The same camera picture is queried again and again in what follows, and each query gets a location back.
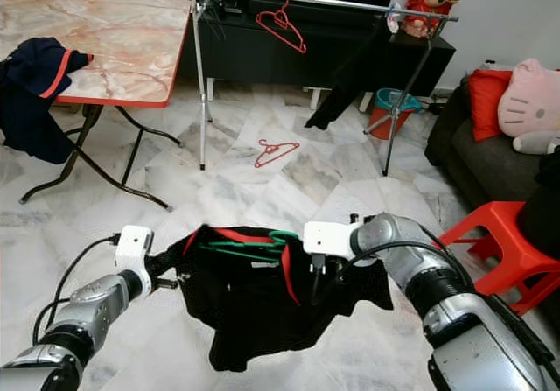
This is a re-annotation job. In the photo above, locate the red cushion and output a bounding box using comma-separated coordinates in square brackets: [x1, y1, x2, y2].
[465, 69, 517, 143]

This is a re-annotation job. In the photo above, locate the black television console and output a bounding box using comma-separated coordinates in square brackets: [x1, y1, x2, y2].
[194, 4, 456, 90]

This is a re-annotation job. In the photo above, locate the red plastic stool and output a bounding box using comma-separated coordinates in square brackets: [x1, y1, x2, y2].
[437, 200, 560, 315]

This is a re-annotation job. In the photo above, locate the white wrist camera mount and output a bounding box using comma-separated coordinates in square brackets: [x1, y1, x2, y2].
[303, 219, 368, 265]
[115, 225, 154, 287]

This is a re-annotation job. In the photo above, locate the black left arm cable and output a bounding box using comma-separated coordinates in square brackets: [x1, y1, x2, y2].
[31, 234, 123, 348]

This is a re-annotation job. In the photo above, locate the red bucket with teal liner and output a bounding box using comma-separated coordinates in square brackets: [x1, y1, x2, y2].
[366, 87, 425, 140]

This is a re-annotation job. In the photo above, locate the red laughing Buddha statue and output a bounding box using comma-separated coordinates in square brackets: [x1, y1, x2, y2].
[401, 0, 460, 38]

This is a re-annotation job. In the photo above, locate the black shirt with red trim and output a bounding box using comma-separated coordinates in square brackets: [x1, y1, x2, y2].
[150, 223, 395, 374]

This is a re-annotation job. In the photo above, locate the green plastic clothes hanger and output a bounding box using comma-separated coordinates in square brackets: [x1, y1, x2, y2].
[199, 229, 300, 262]

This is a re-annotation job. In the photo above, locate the navy shirt with red trim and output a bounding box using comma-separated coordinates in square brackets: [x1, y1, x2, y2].
[0, 37, 95, 164]

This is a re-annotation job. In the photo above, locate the silver metal clothes rack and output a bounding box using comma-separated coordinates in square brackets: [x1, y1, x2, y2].
[178, 0, 460, 178]

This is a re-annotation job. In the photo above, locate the red plastic clothes hanger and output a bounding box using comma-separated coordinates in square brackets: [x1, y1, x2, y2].
[254, 139, 300, 169]
[255, 0, 309, 55]

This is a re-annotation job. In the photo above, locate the pink Hello Kitty plush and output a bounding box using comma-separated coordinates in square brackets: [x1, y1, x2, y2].
[497, 57, 560, 156]

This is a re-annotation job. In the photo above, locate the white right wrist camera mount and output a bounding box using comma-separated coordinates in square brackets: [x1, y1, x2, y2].
[303, 219, 368, 265]

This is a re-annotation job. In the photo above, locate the dark sofa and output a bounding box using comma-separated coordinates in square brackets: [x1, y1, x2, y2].
[424, 72, 560, 234]

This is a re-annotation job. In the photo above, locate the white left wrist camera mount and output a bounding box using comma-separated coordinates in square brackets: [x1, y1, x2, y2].
[115, 225, 154, 287]

